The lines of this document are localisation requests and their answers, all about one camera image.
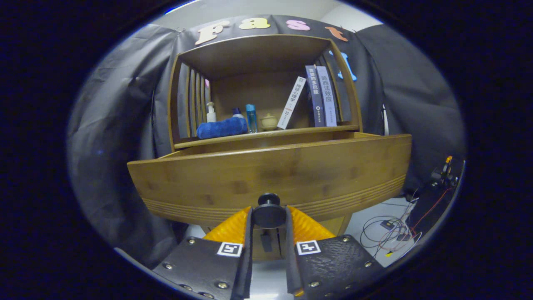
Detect wooden cabinet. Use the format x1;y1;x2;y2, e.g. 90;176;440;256
168;34;363;261

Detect clear blue bottle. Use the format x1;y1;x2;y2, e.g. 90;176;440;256
245;104;258;134

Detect tangled floor cables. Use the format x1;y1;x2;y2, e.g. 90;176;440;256
360;196;423;257

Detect light purple book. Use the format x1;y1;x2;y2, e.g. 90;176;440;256
316;66;338;127

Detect dark blue book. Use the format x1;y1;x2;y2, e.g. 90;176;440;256
305;65;325;128

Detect wooden countertop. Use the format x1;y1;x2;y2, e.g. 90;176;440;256
174;124;359;150

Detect black backdrop cloth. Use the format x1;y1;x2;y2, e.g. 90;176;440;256
67;15;467;267

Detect rolled blue towel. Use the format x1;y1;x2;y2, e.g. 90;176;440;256
197;117;249;140

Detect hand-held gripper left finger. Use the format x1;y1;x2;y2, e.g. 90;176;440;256
152;206;254;300

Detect beige lidded teacup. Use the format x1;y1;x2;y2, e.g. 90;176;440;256
260;113;279;131

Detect black device with orange part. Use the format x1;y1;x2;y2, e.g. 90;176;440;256
431;155;461;188

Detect white book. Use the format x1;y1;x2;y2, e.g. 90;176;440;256
277;76;307;130

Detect red cable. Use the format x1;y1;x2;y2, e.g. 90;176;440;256
410;187;452;234

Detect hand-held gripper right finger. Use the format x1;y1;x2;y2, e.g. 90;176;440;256
284;205;386;297

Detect wooden cabinet door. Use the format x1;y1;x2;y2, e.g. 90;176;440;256
253;227;279;261
321;215;354;238

